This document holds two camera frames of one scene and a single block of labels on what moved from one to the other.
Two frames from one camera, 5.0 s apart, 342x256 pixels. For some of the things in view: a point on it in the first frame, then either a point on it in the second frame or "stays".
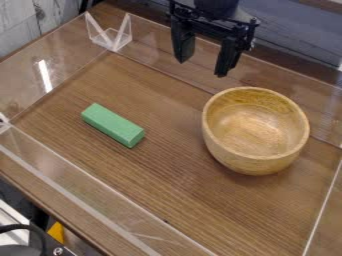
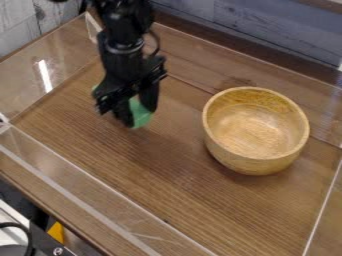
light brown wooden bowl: [254, 130] stays
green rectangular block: [113, 125] → [141, 116]
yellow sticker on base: [57, 232] stays
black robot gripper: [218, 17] → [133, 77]
